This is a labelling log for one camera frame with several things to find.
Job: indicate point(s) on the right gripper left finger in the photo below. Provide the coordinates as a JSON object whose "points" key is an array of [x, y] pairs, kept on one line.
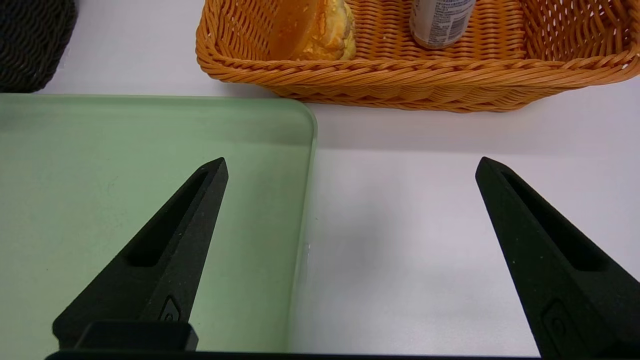
{"points": [[160, 270]]}

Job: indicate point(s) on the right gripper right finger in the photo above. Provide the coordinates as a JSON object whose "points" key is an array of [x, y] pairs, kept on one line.
{"points": [[560, 270]]}

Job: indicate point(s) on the blue white spray can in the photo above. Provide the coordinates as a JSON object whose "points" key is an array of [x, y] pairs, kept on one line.
{"points": [[440, 22]]}

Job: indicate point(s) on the brown bread bun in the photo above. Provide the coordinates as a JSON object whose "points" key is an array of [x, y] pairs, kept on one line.
{"points": [[320, 30]]}

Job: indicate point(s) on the orange wicker basket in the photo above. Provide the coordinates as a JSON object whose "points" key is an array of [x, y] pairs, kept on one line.
{"points": [[425, 80]]}

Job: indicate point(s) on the dark brown wicker basket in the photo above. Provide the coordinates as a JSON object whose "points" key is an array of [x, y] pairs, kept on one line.
{"points": [[30, 45]]}

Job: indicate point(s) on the green plastic tray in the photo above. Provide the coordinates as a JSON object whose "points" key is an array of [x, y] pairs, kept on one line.
{"points": [[100, 165]]}

